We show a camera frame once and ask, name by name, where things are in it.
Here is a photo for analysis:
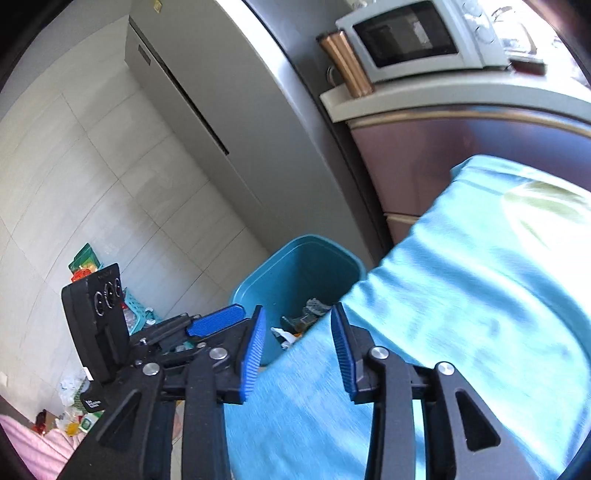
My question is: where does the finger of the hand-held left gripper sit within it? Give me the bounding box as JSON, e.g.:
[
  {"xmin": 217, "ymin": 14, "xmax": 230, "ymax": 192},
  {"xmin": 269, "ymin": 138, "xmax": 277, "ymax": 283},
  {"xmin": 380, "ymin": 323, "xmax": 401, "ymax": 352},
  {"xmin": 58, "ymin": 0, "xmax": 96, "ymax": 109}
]
[{"xmin": 185, "ymin": 304, "xmax": 252, "ymax": 344}]

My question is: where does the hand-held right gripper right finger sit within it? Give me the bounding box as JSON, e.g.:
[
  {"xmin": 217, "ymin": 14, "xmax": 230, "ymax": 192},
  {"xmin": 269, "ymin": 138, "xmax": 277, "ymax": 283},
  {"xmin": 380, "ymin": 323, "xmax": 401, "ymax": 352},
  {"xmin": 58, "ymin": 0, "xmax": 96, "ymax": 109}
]
[{"xmin": 330, "ymin": 302, "xmax": 539, "ymax": 480}]

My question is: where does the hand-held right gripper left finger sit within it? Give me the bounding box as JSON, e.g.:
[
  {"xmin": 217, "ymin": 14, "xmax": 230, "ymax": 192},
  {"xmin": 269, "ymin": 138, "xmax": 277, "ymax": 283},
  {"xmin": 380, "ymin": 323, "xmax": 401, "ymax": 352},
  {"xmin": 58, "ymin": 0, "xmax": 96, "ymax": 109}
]
[{"xmin": 60, "ymin": 305, "xmax": 269, "ymax": 480}]

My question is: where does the teal plastic trash bin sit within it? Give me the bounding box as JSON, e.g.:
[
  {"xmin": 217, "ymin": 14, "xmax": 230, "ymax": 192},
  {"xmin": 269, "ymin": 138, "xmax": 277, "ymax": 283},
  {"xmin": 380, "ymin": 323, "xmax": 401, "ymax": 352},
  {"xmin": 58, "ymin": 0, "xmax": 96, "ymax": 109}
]
[{"xmin": 229, "ymin": 234, "xmax": 368, "ymax": 367}]

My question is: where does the white plastic scrap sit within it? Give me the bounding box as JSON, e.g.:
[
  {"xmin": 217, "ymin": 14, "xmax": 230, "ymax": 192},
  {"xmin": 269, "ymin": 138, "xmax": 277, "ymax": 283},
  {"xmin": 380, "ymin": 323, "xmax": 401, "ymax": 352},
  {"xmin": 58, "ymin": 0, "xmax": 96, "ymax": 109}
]
[{"xmin": 270, "ymin": 326, "xmax": 302, "ymax": 350}]

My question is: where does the teal plastic basket rack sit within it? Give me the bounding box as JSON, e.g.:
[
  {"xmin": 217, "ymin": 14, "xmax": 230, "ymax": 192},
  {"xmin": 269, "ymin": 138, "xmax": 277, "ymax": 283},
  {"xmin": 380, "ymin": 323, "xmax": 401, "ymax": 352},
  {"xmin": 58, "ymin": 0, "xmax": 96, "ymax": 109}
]
[{"xmin": 122, "ymin": 291, "xmax": 160, "ymax": 335}]

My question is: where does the crumpled grey wrapper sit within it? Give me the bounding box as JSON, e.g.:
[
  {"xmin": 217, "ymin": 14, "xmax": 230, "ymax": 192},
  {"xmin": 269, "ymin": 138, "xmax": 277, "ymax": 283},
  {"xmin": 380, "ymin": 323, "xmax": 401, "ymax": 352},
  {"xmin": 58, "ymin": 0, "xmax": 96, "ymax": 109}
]
[{"xmin": 302, "ymin": 298, "xmax": 332, "ymax": 320}]

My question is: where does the green and red snack packet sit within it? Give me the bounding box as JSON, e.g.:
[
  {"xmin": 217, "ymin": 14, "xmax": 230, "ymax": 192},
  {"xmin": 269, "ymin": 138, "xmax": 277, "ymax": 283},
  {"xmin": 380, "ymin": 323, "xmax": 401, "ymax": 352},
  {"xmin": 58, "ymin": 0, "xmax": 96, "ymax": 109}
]
[{"xmin": 68, "ymin": 243, "xmax": 102, "ymax": 282}]

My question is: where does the light blue tablecloth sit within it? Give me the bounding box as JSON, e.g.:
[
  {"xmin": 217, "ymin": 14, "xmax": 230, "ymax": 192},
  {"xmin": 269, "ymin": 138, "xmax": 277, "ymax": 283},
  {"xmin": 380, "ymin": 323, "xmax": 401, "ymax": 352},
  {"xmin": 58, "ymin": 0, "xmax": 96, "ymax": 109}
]
[{"xmin": 224, "ymin": 154, "xmax": 591, "ymax": 480}]

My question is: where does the pink clothing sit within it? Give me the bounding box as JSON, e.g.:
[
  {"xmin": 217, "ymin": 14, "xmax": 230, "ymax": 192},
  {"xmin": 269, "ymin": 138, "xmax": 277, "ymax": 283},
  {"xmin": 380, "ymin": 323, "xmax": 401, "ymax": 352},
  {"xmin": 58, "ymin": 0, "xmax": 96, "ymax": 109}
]
[{"xmin": 0, "ymin": 413, "xmax": 81, "ymax": 480}]

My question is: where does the grey refrigerator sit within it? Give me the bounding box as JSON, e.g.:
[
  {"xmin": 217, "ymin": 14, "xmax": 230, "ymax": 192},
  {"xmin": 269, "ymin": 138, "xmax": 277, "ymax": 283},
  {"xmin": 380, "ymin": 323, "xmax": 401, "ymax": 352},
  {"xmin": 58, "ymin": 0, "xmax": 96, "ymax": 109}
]
[{"xmin": 124, "ymin": 0, "xmax": 393, "ymax": 273}]

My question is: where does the brown kitchen cabinet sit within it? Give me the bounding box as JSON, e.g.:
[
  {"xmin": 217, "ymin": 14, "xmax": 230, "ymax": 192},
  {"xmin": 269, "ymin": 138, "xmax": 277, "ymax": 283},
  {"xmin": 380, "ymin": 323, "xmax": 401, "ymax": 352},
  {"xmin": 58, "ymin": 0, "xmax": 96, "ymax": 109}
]
[{"xmin": 320, "ymin": 74, "xmax": 591, "ymax": 247}]

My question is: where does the copper travel tumbler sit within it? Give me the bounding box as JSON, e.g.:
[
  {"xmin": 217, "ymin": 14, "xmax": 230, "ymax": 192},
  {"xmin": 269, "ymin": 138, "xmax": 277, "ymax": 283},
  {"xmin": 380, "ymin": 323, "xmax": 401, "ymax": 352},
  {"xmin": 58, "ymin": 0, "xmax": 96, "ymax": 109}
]
[{"xmin": 316, "ymin": 30, "xmax": 374, "ymax": 99}]

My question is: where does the white microwave oven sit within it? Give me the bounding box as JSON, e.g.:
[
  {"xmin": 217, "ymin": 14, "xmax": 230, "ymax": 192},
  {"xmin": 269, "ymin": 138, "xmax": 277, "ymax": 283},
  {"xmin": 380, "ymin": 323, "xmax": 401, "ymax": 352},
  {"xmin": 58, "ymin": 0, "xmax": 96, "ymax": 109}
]
[{"xmin": 335, "ymin": 0, "xmax": 511, "ymax": 85}]

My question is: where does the dark red tray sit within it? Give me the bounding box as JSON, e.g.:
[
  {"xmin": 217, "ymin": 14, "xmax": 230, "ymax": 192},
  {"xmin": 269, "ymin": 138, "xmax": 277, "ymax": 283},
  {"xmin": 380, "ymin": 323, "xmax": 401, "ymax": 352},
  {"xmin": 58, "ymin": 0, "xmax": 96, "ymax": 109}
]
[{"xmin": 510, "ymin": 58, "xmax": 548, "ymax": 77}]

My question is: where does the glass kettle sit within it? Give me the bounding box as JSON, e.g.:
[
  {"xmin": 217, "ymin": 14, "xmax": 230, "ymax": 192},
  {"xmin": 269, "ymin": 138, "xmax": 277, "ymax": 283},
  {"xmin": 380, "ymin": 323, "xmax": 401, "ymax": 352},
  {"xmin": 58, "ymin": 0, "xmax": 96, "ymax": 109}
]
[{"xmin": 489, "ymin": 4, "xmax": 541, "ymax": 54}]

